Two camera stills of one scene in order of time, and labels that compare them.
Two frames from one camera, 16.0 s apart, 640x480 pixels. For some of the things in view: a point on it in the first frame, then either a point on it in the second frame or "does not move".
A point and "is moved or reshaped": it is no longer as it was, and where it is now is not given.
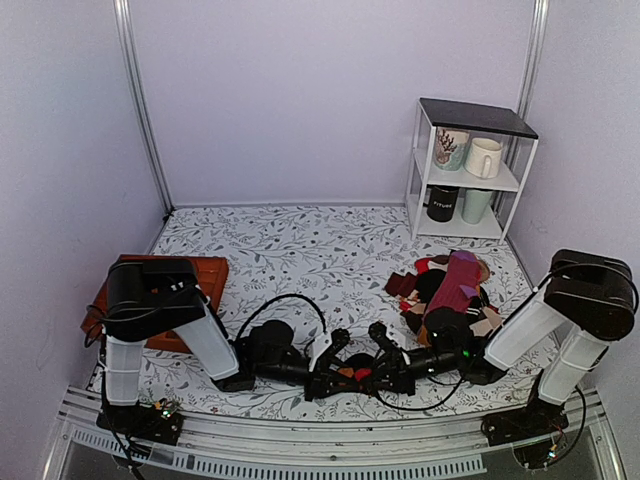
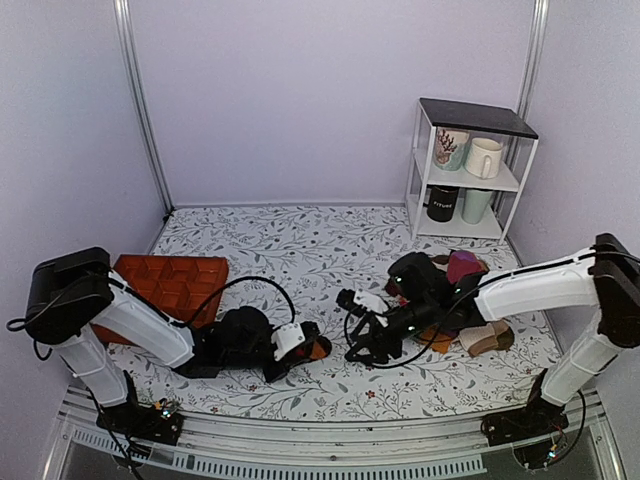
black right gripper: [395, 371] -> [375, 339]
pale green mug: [474, 205] does not move
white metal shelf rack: [468, 167] does not move
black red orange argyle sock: [360, 364] is moved or reshaped
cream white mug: [482, 158] does not move
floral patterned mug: [450, 148] does not move
